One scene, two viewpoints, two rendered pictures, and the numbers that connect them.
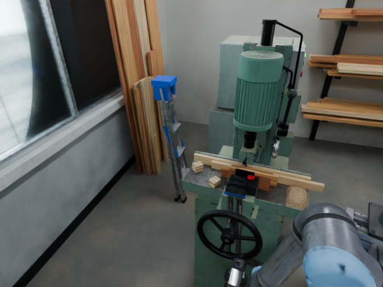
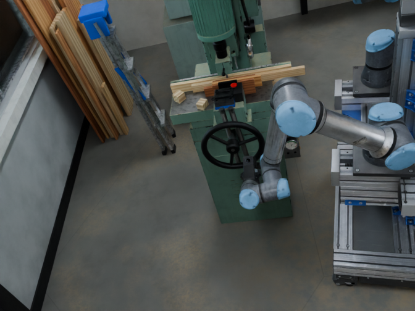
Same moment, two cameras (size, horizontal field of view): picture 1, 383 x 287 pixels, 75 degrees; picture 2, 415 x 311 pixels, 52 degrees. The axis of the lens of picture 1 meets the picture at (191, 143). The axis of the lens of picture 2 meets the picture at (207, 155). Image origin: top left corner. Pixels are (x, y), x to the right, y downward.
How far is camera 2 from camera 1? 0.81 m
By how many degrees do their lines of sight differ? 13
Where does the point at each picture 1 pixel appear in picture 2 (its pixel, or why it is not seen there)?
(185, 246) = (196, 195)
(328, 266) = (285, 112)
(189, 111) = (128, 33)
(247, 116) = (209, 28)
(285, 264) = (276, 135)
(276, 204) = (266, 101)
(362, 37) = not seen: outside the picture
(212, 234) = (220, 158)
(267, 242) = not seen: hidden behind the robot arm
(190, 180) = (178, 111)
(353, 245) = (298, 95)
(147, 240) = (151, 206)
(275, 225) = not seen: hidden behind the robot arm
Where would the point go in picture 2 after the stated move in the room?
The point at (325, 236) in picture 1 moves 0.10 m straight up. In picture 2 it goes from (283, 97) to (279, 71)
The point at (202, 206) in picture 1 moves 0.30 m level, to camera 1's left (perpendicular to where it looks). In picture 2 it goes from (199, 133) to (142, 156)
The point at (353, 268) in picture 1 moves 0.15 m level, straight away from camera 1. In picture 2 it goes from (297, 107) to (314, 77)
